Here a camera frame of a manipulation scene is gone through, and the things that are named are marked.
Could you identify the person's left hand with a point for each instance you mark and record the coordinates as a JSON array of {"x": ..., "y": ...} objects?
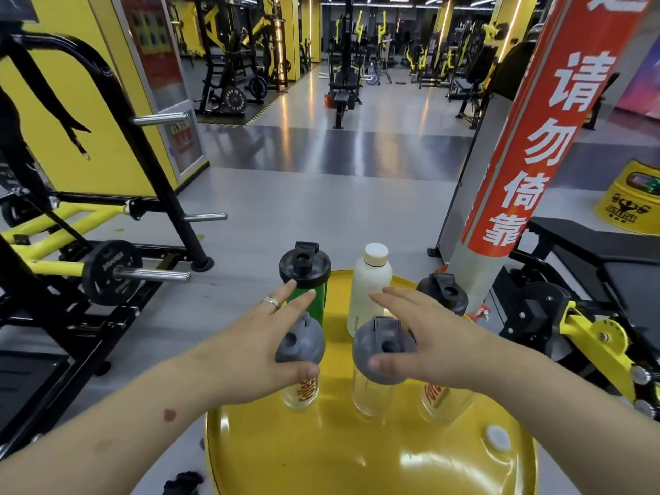
[{"x": 247, "y": 355}]

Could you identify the person's right hand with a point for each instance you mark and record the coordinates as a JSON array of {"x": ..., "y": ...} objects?
[{"x": 448, "y": 350}]

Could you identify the white bottle cream cap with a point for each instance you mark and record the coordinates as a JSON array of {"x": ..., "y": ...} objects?
[{"x": 368, "y": 288}]

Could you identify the green shaker bottle black lid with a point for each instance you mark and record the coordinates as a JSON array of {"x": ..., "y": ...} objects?
[{"x": 304, "y": 268}]

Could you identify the person's left forearm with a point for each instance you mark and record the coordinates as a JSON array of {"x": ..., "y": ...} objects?
[{"x": 103, "y": 438}]

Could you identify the person's right forearm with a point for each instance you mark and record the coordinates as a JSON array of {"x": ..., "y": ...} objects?
[{"x": 582, "y": 422}]

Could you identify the red pole base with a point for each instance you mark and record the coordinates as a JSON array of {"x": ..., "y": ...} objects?
[{"x": 480, "y": 313}]

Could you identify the white round plug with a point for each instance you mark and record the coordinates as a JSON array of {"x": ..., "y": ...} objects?
[{"x": 498, "y": 439}]

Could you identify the yellow round table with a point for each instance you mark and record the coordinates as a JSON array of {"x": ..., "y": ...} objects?
[{"x": 361, "y": 448}]

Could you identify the black glove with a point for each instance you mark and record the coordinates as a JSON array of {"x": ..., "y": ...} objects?
[{"x": 183, "y": 484}]

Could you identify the grey mirror panel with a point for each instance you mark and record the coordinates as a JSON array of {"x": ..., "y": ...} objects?
[{"x": 466, "y": 190}]

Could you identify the black weight plate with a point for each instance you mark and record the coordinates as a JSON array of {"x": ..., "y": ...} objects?
[{"x": 103, "y": 275}]

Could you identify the black padded bench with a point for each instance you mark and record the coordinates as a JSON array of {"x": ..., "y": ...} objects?
[{"x": 593, "y": 242}]

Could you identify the black and yellow weight machine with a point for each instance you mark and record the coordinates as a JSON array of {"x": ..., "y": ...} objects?
[{"x": 155, "y": 170}]

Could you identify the black floor platform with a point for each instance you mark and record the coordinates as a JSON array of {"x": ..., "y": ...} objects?
[{"x": 31, "y": 391}]

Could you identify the red and silver pole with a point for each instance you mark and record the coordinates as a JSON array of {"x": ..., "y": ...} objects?
[{"x": 541, "y": 149}]

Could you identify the yellow drum with black print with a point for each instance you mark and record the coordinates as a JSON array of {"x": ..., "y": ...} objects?
[{"x": 629, "y": 211}]

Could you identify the framed red poster panel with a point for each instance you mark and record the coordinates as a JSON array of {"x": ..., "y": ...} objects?
[{"x": 180, "y": 133}]

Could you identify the black plate-loaded machine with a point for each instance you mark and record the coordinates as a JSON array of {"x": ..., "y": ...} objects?
[{"x": 234, "y": 97}]

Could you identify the black bench machine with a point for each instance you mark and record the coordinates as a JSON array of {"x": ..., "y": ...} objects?
[{"x": 340, "y": 97}]

